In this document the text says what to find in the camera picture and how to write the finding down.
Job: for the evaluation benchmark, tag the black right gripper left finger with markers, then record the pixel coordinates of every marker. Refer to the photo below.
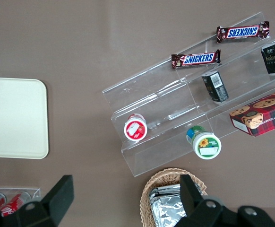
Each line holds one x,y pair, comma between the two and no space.
57,198

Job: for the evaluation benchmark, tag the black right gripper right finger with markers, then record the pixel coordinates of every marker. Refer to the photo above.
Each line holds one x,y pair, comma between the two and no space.
190,201

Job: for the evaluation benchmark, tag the light wicker basket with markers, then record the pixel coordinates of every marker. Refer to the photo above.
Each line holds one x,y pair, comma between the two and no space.
165,176

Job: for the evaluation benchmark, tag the cream rectangular plastic tray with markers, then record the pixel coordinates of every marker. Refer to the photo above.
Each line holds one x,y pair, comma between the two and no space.
14,118

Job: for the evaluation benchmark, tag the clear acrylic bottle rack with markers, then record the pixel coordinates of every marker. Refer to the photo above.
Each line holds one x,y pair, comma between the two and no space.
36,192

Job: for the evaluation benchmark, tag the silver foil wrapped packet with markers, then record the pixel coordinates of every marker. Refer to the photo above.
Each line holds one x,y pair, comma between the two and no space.
165,210
168,189

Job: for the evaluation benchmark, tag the red soda cans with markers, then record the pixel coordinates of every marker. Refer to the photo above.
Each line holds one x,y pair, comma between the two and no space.
12,204

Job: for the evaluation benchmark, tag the green sunflower yogurt cup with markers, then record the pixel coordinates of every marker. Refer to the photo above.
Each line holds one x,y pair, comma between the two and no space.
206,145

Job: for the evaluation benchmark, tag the red strawberry yogurt cup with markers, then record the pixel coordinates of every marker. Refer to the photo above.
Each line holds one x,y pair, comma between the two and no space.
135,128

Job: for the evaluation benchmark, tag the red plaid cookie box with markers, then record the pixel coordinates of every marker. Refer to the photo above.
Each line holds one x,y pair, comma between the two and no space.
262,118

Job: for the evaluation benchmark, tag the clear acrylic stepped display stand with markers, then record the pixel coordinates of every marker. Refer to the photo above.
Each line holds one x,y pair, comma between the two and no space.
151,94

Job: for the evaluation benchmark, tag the black tea drink carton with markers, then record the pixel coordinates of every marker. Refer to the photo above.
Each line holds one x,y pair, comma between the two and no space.
216,87
274,59

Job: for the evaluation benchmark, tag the Snickers chocolate bar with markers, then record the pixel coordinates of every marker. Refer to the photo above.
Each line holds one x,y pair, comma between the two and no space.
242,32
196,58

